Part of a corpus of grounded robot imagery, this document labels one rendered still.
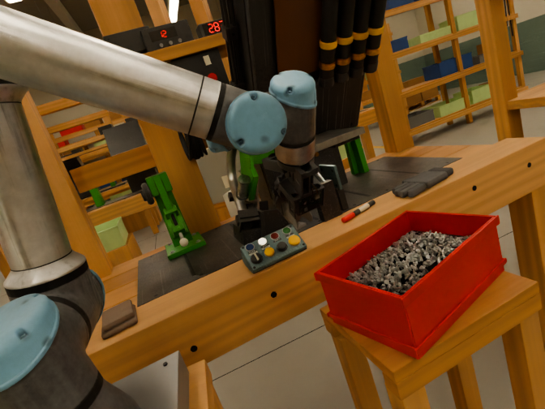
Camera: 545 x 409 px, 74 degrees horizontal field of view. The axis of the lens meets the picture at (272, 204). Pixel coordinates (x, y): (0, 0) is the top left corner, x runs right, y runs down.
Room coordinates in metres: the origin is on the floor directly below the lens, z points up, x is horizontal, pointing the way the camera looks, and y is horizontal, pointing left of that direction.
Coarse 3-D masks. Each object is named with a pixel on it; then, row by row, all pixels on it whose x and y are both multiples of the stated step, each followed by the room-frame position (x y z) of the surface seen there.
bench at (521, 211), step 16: (480, 144) 1.31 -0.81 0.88; (368, 160) 1.68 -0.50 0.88; (544, 192) 1.07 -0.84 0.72; (512, 208) 1.13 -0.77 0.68; (528, 208) 1.08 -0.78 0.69; (544, 208) 1.07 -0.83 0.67; (512, 224) 1.14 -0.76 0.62; (528, 224) 1.09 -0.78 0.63; (544, 224) 1.07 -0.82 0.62; (528, 240) 1.09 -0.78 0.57; (544, 240) 1.07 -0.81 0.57; (144, 256) 1.35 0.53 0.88; (528, 256) 1.10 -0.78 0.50; (544, 256) 1.06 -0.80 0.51; (112, 272) 1.30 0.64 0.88; (128, 272) 1.23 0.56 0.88; (528, 272) 1.11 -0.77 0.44; (544, 272) 1.06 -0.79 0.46; (112, 288) 1.12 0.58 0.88; (128, 288) 1.06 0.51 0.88; (544, 288) 1.06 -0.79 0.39; (112, 304) 0.98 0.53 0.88; (544, 304) 1.07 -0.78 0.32; (544, 320) 1.08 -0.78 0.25; (544, 336) 1.09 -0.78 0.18
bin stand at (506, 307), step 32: (512, 288) 0.59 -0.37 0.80; (480, 320) 0.54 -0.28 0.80; (512, 320) 0.56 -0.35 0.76; (352, 352) 0.69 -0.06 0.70; (384, 352) 0.54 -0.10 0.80; (448, 352) 0.52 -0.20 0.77; (512, 352) 0.60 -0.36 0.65; (544, 352) 0.59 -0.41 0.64; (352, 384) 0.70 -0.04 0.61; (416, 384) 0.50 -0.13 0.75; (512, 384) 0.62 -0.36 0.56; (544, 384) 0.58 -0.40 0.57
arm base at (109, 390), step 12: (96, 384) 0.44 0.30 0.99; (108, 384) 0.46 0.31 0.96; (96, 396) 0.43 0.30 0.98; (108, 396) 0.44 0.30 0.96; (120, 396) 0.46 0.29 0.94; (84, 408) 0.41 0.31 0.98; (96, 408) 0.42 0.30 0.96; (108, 408) 0.43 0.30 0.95; (120, 408) 0.44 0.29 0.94; (132, 408) 0.45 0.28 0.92
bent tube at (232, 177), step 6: (234, 150) 1.16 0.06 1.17; (228, 156) 1.18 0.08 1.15; (234, 156) 1.18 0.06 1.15; (228, 162) 1.19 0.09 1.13; (234, 162) 1.20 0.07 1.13; (228, 168) 1.20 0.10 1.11; (234, 168) 1.20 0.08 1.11; (228, 174) 1.20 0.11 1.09; (234, 174) 1.19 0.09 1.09; (228, 180) 1.20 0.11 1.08; (234, 180) 1.18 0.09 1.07; (234, 186) 1.17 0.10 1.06; (234, 192) 1.15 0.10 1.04; (234, 198) 1.13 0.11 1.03; (240, 204) 1.10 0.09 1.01
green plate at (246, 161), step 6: (240, 156) 1.16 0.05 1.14; (246, 156) 1.10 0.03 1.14; (252, 156) 1.06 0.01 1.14; (258, 156) 1.08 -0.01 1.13; (264, 156) 1.09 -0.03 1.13; (240, 162) 1.17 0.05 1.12; (246, 162) 1.10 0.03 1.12; (252, 162) 1.06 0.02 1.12; (258, 162) 1.08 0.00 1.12; (246, 168) 1.11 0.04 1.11; (246, 174) 1.11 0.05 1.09
